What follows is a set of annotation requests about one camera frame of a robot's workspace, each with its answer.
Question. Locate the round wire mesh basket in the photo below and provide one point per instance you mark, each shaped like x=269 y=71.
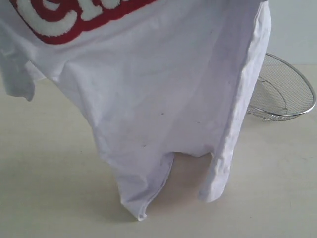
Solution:
x=281 y=92

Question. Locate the white t-shirt red lettering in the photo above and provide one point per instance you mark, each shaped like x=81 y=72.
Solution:
x=151 y=77

